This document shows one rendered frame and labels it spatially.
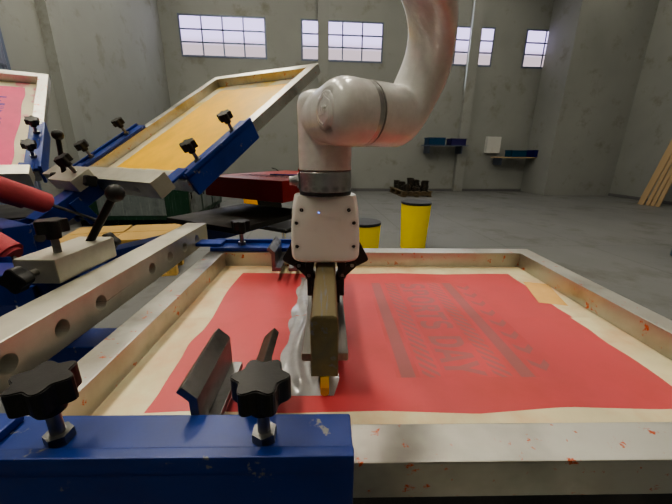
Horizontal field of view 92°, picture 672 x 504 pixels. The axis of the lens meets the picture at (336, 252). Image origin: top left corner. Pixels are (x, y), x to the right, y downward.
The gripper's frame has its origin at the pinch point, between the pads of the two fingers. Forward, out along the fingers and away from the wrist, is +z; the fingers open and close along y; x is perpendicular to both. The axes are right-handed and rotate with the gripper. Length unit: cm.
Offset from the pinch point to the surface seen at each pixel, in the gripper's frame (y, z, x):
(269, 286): -11.7, 5.4, 13.5
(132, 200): -317, 52, 483
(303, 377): -2.6, 5.1, -15.3
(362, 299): 6.8, 5.6, 7.4
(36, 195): -67, -11, 29
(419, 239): 117, 84, 351
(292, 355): -4.4, 5.1, -10.8
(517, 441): 16.2, 2.4, -27.0
